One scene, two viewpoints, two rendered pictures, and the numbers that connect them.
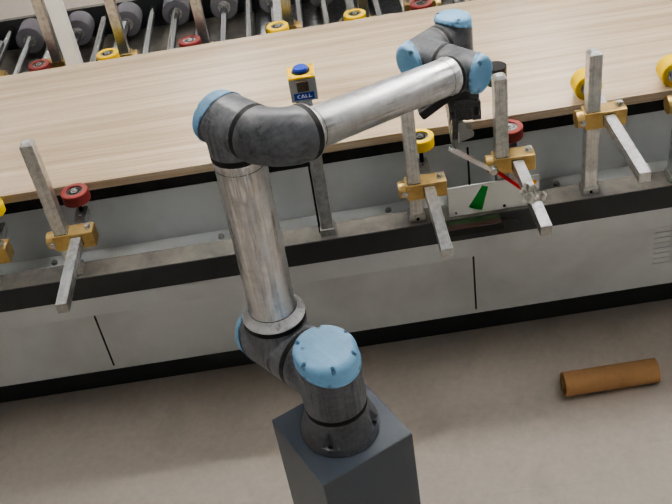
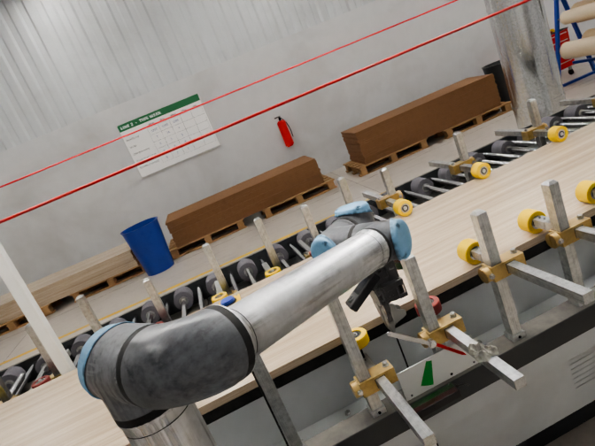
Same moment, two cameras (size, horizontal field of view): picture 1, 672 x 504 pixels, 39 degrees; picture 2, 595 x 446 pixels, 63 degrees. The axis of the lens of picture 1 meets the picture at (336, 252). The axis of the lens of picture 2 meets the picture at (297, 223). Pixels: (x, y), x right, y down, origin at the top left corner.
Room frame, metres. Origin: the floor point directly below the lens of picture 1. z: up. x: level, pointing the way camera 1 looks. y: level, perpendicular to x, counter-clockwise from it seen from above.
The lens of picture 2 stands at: (0.94, -0.03, 1.68)
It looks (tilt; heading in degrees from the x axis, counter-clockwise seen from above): 15 degrees down; 350
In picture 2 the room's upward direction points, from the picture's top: 23 degrees counter-clockwise
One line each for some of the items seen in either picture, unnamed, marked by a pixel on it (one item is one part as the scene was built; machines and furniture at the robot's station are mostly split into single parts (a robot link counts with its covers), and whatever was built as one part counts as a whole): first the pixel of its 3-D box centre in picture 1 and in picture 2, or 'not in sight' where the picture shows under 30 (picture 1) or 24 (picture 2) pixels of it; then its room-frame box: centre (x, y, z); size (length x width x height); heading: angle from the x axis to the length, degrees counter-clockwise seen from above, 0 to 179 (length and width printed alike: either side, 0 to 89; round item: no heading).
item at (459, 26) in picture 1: (453, 37); (358, 226); (2.09, -0.37, 1.29); 0.10 x 0.09 x 0.12; 128
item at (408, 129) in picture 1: (411, 160); (355, 357); (2.17, -0.25, 0.90); 0.04 x 0.04 x 0.48; 89
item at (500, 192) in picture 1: (493, 196); (439, 367); (2.14, -0.47, 0.75); 0.26 x 0.01 x 0.10; 89
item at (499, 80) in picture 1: (501, 151); (430, 324); (2.17, -0.50, 0.88); 0.04 x 0.04 x 0.48; 89
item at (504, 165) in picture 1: (509, 160); (440, 330); (2.17, -0.52, 0.85); 0.14 x 0.06 x 0.05; 89
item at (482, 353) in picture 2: (532, 190); (481, 348); (1.97, -0.53, 0.87); 0.09 x 0.07 x 0.02; 179
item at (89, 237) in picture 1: (72, 237); not in sight; (2.19, 0.73, 0.82); 0.14 x 0.06 x 0.05; 89
